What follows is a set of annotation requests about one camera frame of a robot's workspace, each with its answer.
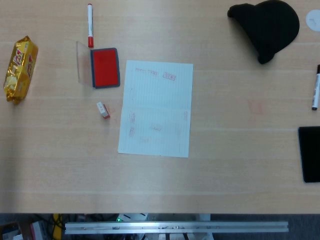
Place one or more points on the small white red stamp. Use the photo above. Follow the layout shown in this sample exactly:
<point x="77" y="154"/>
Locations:
<point x="102" y="110"/>

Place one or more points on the white lined paper sheet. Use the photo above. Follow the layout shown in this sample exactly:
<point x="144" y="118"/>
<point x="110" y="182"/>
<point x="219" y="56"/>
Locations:
<point x="157" y="100"/>

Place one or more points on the red ink pad grey case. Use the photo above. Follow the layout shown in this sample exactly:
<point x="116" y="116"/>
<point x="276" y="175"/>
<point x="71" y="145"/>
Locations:
<point x="105" y="67"/>

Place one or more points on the clear plastic ink pad lid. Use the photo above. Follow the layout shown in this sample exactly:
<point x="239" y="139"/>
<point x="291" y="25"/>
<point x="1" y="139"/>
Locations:
<point x="83" y="65"/>

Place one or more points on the white device with green light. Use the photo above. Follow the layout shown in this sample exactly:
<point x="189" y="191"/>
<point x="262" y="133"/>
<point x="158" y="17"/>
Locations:
<point x="130" y="217"/>

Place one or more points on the red white marker pen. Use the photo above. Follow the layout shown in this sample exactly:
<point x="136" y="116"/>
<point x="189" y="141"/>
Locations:
<point x="90" y="25"/>

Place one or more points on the black knit beanie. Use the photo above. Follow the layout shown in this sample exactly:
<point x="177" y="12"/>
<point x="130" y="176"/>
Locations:
<point x="270" y="27"/>

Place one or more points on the golden snack package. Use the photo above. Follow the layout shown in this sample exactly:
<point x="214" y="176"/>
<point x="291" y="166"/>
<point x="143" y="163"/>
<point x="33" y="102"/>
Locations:
<point x="21" y="70"/>

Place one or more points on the black smartphone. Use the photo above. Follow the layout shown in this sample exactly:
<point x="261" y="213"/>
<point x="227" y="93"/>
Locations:
<point x="311" y="155"/>

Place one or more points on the black white marker pen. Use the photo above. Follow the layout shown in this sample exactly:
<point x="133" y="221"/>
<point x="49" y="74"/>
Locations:
<point x="316" y="90"/>

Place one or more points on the aluminium rail profile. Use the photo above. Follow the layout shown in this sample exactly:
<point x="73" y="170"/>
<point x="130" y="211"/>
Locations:
<point x="175" y="227"/>

